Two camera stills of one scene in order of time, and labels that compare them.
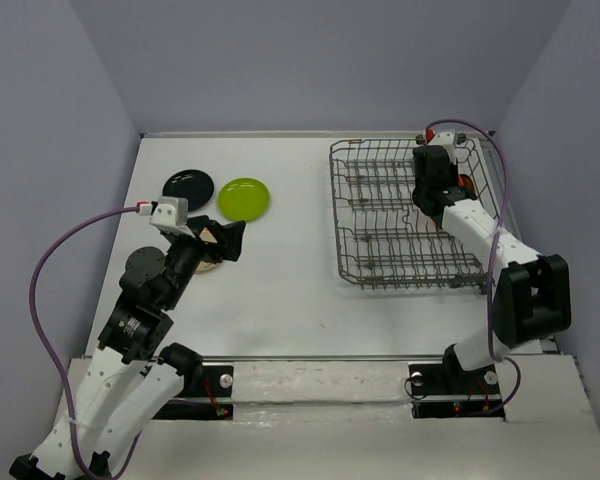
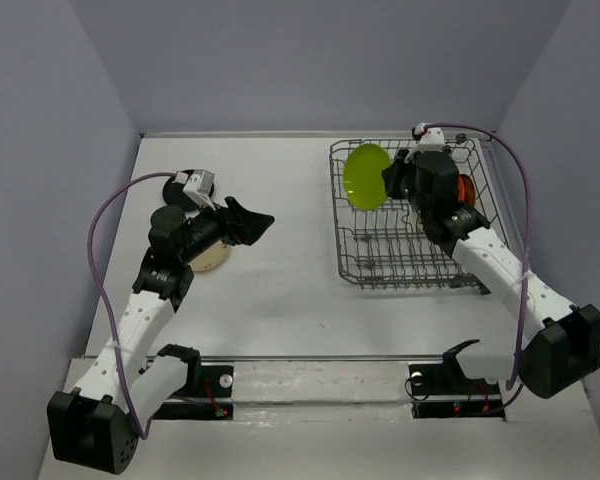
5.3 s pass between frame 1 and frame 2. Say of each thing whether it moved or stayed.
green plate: moved
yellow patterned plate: stayed
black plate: stayed
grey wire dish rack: stayed
